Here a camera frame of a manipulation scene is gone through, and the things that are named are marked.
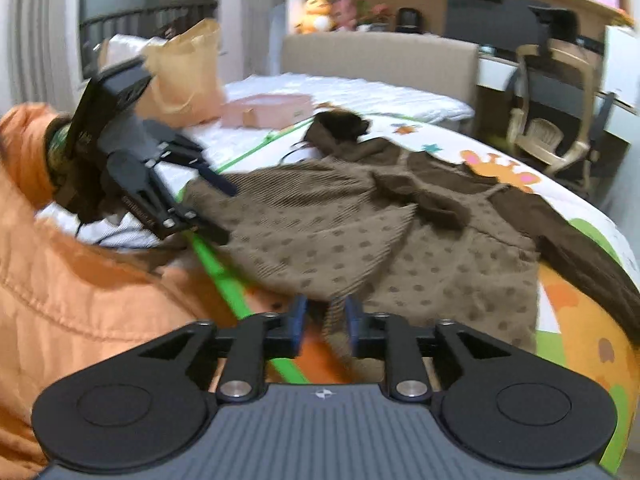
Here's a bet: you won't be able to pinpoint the white desk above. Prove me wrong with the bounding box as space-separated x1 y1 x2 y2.
476 50 640 133

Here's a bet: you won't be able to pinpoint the brown dotted dress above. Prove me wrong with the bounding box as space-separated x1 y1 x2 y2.
180 110 640 378

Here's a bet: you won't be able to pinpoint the printed giraffe blanket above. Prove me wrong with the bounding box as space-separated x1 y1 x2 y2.
190 110 637 476

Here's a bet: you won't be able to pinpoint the yellow tote bag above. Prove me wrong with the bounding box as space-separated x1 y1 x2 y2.
142 18 227 129

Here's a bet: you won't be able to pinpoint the white cabinet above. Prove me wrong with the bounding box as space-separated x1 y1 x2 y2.
600 25 640 107

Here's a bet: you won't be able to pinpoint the beige office chair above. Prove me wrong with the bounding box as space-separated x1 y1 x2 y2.
505 6 618 182

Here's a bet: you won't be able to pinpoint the grey curtain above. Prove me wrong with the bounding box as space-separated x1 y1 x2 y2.
9 0 82 111

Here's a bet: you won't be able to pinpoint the white quilted bed cover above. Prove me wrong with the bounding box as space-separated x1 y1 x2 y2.
35 72 476 251

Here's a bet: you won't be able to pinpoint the orange plush toy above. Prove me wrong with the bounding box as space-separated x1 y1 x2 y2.
295 0 336 35

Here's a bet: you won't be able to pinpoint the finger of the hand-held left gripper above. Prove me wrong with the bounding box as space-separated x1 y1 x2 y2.
144 127 239 197
106 152 232 247

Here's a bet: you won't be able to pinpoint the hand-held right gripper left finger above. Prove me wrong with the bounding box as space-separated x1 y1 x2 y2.
135 296 307 403

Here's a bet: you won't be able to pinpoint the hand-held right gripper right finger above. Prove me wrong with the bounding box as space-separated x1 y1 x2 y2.
346 296 516 403

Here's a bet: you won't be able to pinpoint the black monitor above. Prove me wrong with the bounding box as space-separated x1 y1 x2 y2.
444 0 606 52

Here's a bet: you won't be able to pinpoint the small black appliance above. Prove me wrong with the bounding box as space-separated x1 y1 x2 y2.
395 7 424 34

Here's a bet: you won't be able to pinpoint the person's left forearm orange sleeve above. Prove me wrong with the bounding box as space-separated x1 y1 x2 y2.
0 102 251 480

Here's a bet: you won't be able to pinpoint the pink plush toy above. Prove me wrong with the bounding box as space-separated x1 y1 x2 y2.
332 0 359 31

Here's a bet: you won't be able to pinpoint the pink cardboard box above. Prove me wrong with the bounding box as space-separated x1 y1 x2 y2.
220 92 314 129

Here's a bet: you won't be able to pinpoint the red potted flowers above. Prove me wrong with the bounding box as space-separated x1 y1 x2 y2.
357 2 394 32

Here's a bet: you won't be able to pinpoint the beige bed headboard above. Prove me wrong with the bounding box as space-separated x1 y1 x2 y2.
280 34 482 111

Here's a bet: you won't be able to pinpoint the dark balcony railing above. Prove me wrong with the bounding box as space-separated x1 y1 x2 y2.
80 0 219 81

